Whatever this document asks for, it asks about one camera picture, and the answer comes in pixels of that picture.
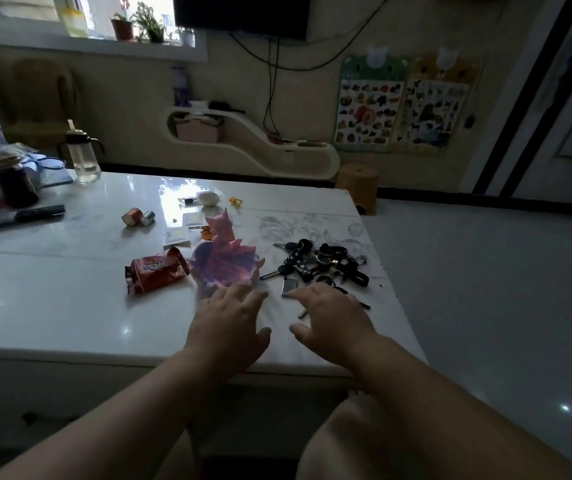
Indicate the person's right hand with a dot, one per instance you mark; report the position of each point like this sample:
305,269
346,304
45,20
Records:
338,327

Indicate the person's left hand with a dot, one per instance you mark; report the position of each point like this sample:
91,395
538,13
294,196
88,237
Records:
223,329

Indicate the person's right thumb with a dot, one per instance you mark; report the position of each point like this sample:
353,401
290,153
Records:
302,332

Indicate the person's left thumb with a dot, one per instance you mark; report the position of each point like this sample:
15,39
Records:
260,340

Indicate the person's left forearm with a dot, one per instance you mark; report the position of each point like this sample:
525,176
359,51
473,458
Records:
106,424

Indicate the person's right forearm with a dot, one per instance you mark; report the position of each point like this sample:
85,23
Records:
455,419

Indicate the small silver metal tag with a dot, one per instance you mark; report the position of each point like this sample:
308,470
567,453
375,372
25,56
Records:
289,287

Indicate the pile of black keys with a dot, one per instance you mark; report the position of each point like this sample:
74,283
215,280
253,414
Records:
323,262

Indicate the pink purple cat-shaped tray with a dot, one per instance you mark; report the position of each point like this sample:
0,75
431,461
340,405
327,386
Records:
223,257

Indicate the red snack packet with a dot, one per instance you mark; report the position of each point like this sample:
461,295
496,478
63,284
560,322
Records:
156,270

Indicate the small white paper packet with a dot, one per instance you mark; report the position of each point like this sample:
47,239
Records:
176,237
194,219

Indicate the small yellow object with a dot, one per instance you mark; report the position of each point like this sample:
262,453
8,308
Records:
236,201

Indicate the white crumpled object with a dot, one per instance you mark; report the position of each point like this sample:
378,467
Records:
209,198

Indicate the brown plastic stool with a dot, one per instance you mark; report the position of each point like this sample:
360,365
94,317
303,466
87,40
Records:
358,187

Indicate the small dropper bottle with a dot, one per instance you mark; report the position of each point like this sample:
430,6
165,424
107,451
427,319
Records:
189,200

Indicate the silver battery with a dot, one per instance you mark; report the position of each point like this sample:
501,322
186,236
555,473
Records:
148,218

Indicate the orange battery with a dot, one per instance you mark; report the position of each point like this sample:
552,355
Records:
132,216

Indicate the fruit picture poster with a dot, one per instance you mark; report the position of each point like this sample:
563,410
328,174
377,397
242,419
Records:
368,109

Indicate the clear water bottle with straw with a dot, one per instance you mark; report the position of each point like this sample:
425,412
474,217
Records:
82,154

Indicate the animal picture poster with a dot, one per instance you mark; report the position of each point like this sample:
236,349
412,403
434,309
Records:
435,107

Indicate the black marker pen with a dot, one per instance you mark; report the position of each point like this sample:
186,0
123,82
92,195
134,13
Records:
23,215

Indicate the dark glass jar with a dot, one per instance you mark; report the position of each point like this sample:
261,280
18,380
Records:
13,183

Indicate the white small pot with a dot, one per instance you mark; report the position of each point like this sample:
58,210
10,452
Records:
186,37

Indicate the yellow armchair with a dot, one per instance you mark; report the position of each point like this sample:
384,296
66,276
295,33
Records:
41,104

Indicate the black television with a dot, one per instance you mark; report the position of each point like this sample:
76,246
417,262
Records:
242,14

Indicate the green potted plant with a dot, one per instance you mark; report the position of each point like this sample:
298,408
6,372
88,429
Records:
150,24

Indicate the red flower pot plant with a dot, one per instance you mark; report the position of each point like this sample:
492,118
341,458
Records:
123,22

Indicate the white curved wall shelf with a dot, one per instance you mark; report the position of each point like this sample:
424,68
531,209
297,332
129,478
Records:
276,152

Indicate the white door with black frame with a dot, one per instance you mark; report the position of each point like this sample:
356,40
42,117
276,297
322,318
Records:
550,104

